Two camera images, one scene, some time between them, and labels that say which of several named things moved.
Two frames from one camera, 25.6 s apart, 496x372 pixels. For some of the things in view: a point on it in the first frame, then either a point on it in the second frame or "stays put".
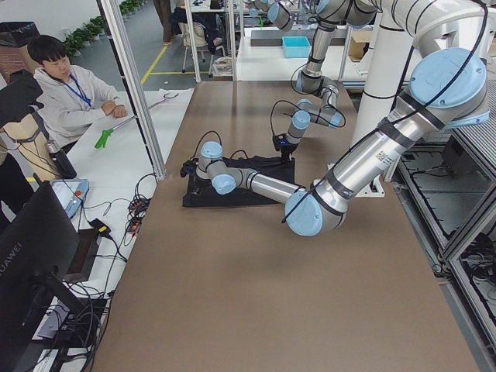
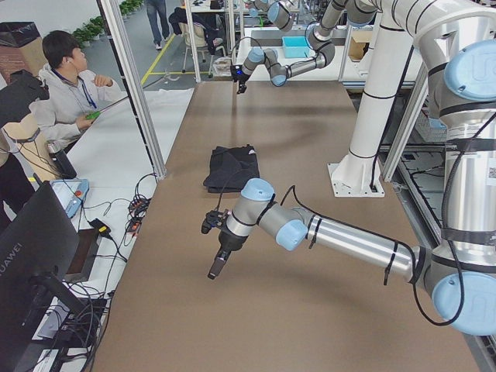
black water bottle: (60, 161) stays put
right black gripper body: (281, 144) → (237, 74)
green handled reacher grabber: (105, 132) → (96, 114)
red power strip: (137, 209) stays put
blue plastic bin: (296, 46) stays put
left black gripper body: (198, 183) → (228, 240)
